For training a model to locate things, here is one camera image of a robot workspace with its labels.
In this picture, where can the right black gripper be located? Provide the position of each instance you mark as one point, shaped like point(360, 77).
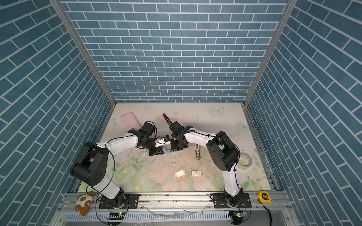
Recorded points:
point(174, 148)

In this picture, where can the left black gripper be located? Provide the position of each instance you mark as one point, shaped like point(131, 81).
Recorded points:
point(156, 151)

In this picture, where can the staple box tray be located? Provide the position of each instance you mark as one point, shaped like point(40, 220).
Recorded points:
point(179, 173)

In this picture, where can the white staple box sleeve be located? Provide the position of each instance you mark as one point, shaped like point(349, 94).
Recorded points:
point(196, 173)

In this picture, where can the light blue stapler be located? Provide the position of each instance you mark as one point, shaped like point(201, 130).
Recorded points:
point(168, 151)

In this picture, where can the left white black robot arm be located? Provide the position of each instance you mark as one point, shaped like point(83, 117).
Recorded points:
point(90, 165)

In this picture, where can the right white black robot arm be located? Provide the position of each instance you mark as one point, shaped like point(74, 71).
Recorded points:
point(224, 153)

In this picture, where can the clear tape roll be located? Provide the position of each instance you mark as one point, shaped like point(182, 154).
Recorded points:
point(245, 161)

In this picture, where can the brown white plush toy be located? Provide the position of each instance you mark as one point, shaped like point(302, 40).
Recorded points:
point(83, 202)

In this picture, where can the yellow tape measure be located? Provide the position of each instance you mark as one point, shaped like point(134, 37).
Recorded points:
point(264, 197)

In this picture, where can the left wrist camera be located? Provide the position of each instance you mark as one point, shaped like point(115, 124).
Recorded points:
point(163, 140)

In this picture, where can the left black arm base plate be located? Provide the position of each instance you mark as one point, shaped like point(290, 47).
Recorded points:
point(123, 201)

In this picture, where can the white perforated cable duct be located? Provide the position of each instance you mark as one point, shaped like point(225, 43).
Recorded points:
point(146, 216)

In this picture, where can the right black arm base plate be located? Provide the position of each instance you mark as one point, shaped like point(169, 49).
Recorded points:
point(225, 200)

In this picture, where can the aluminium front rail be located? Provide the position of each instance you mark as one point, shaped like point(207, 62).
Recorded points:
point(277, 213)

